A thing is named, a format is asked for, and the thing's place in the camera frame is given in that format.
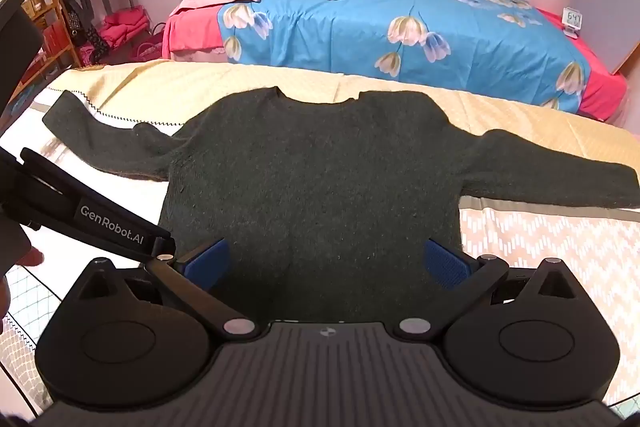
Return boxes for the grey board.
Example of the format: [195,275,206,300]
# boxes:
[570,0,640,76]

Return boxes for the red clothes pile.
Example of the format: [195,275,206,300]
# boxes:
[97,6,152,50]

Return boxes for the yellow blanket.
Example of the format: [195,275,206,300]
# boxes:
[10,59,640,168]

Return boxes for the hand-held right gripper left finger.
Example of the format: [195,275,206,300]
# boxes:
[75,238,258,340]

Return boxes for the dark green sweater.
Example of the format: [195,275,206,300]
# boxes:
[42,87,640,324]

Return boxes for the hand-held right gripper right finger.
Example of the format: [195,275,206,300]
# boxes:
[395,238,582,341]

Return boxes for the red bed sheet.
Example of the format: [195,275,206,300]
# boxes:
[162,2,629,122]

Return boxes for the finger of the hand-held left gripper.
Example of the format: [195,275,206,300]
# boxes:
[0,0,45,118]

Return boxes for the pink basket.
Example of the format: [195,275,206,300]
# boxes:
[131,41,164,64]

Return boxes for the blue floral bed sheet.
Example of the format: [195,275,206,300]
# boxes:
[217,0,593,114]

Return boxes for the dark patterned hanging garment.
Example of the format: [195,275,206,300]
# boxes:
[40,0,109,64]

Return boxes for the wooden shelf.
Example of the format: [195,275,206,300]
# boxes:
[22,0,82,74]

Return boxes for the person's left hand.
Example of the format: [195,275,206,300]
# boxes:
[0,247,46,333]

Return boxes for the white digital clock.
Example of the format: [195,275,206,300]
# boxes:
[561,7,584,39]

